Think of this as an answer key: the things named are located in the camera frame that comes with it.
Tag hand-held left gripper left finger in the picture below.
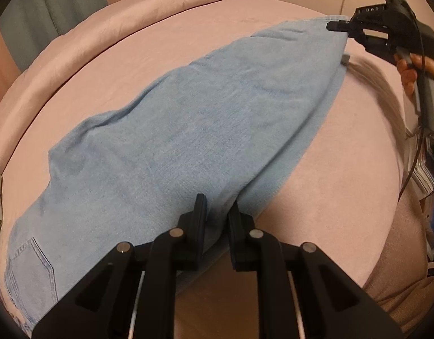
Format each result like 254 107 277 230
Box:
31 194 208 339

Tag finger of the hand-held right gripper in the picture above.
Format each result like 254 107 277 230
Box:
326 20 355 39

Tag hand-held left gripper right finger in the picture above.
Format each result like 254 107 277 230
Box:
227 201 404 339

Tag light blue denim pants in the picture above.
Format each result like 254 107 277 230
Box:
5 15 352 336

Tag person's right hand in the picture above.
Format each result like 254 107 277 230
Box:
396 53 434 97

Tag mauve knit cloth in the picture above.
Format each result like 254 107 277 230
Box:
361 187 434 327

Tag pink bed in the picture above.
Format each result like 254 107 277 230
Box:
0 0 429 339

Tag pink duvet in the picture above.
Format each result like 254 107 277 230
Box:
0 0 254 170

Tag grey-green curtain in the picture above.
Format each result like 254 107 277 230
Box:
0 0 112 71

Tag black cable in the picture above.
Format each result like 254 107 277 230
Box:
397 7 427 203

